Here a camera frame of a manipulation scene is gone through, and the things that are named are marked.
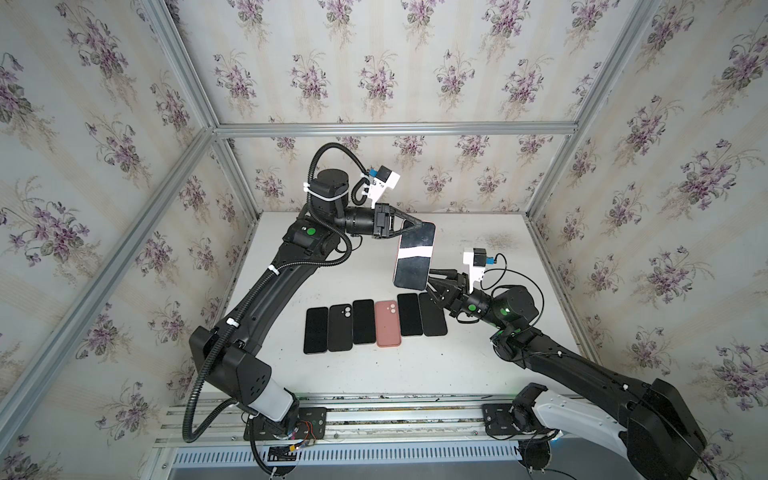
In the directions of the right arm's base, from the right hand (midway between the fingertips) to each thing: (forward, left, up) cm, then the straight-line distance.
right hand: (418, 280), depth 63 cm
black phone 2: (+7, 0, -29) cm, 30 cm away
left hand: (+7, 0, +11) cm, 13 cm away
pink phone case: (+6, +7, -32) cm, 34 cm away
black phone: (+5, +29, -35) cm, 46 cm away
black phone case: (+5, +21, -32) cm, 39 cm away
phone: (+10, +14, -32) cm, 37 cm away
